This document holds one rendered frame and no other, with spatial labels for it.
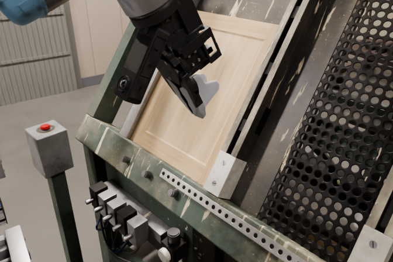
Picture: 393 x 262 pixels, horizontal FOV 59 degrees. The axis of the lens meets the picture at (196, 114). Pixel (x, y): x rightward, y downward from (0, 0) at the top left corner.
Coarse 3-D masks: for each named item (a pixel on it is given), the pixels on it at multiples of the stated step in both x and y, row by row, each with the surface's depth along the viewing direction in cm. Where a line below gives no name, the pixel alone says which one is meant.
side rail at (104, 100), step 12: (132, 24) 150; (132, 36) 149; (120, 48) 150; (120, 60) 148; (108, 72) 150; (120, 72) 150; (108, 84) 148; (96, 96) 150; (108, 96) 150; (96, 108) 148; (108, 108) 152; (108, 120) 154
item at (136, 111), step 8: (192, 0) 134; (152, 80) 134; (152, 88) 134; (144, 96) 134; (144, 104) 134; (136, 112) 134; (128, 120) 135; (136, 120) 134; (128, 128) 134; (128, 136) 134
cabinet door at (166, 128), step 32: (224, 32) 123; (256, 32) 114; (224, 64) 118; (256, 64) 110; (160, 96) 132; (224, 96) 114; (160, 128) 127; (192, 128) 118; (224, 128) 110; (192, 160) 114
